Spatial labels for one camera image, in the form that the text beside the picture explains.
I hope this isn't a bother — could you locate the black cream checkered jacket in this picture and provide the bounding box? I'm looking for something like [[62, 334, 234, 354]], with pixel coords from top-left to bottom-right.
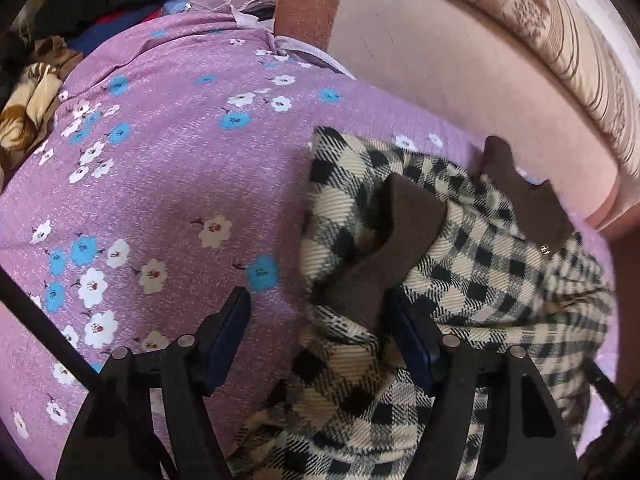
[[228, 126, 615, 479]]

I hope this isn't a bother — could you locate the purple floral bed sheet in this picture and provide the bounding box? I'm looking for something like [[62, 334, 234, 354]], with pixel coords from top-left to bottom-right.
[[0, 0, 622, 480]]

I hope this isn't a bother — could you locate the brown cream patterned cloth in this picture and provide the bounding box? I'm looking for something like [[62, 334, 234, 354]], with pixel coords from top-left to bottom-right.
[[1, 32, 84, 188]]

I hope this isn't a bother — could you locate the striped beige bolster pillow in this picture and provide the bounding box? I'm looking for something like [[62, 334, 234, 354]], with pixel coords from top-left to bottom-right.
[[465, 0, 639, 178]]

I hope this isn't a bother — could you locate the black cable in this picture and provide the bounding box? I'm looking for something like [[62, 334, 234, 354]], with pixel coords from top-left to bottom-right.
[[0, 266, 106, 396]]

